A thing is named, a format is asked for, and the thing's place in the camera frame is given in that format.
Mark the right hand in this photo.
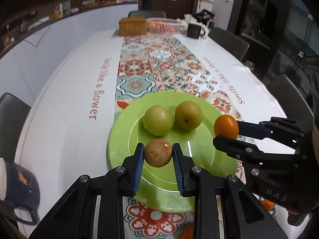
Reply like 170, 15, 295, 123
287, 210, 313, 227

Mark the pink wire fruit basket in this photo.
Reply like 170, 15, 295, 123
147, 18, 183, 33

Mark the white cloth by mug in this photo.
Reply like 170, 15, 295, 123
176, 14, 209, 39

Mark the brown round fruit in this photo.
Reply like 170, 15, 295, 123
144, 139, 172, 168

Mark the large orange far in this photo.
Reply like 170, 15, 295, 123
181, 225, 194, 239

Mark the dark chair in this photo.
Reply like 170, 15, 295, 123
208, 27, 249, 61
266, 74, 314, 124
0, 93, 31, 162

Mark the green plate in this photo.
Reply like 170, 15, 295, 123
108, 92, 237, 213

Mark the green apple left on plate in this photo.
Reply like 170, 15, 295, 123
143, 105, 174, 136

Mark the dark blue mug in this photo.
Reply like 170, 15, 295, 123
1, 158, 40, 226

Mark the large orange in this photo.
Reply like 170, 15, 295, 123
261, 199, 275, 212
181, 225, 194, 239

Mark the green apple on plate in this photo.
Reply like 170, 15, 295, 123
143, 105, 174, 136
175, 101, 203, 131

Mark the black mug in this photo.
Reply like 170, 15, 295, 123
186, 23, 206, 39

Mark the dark chair right far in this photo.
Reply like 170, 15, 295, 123
208, 27, 249, 61

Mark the dark chair right near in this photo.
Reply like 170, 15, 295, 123
266, 74, 314, 124

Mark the wicker basket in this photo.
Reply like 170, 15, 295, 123
119, 16, 147, 36

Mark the patterned table runner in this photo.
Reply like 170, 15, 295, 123
108, 34, 280, 238

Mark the green apple right on plate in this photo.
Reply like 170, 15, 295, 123
175, 101, 203, 131

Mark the dark chair left side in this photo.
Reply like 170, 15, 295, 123
0, 93, 31, 162

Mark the small orange tangerine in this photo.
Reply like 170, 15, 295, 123
214, 114, 239, 139

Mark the large orange near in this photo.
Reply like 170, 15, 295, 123
261, 199, 275, 212

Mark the dark chair table end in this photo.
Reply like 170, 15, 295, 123
128, 10, 166, 19

